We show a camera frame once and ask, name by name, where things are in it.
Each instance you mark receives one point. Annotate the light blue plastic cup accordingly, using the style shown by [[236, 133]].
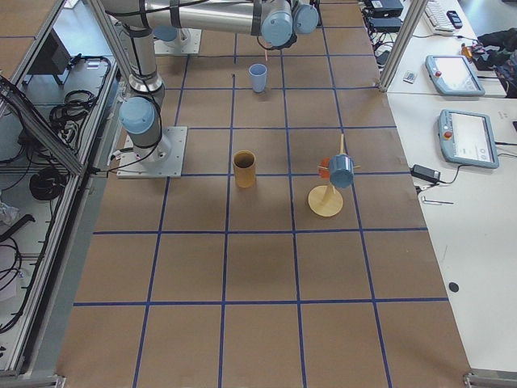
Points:
[[258, 77]]

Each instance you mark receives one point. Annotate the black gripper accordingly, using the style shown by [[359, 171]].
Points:
[[283, 44]]

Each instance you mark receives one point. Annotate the blue cup on stand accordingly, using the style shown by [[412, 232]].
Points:
[[341, 170]]

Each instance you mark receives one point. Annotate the metal hex key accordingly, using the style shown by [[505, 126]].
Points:
[[435, 202]]

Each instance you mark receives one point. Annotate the teach pendant tablet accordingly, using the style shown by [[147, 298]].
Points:
[[453, 76], [467, 138]]

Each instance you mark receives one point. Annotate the white keyboard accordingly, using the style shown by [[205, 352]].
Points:
[[437, 20]]

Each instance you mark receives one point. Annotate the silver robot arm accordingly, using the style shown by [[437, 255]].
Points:
[[172, 36], [275, 23]]

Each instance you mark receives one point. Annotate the near teach pendant tablet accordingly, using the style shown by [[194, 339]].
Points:
[[467, 138]]

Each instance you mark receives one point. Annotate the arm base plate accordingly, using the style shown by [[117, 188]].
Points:
[[165, 161], [191, 48]]

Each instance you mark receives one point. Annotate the wooden cup tree stand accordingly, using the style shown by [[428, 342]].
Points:
[[326, 200]]

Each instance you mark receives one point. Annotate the bamboo chopstick holder cup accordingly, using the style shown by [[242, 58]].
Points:
[[244, 168]]

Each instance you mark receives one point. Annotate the black power adapter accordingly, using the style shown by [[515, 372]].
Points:
[[425, 173]]

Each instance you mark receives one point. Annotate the aluminium frame post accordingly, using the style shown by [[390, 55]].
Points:
[[413, 15]]

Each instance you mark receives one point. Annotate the orange cup on stand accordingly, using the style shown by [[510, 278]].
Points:
[[323, 168]]

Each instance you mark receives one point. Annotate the far teach pendant tablet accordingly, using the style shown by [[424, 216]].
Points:
[[453, 76]]

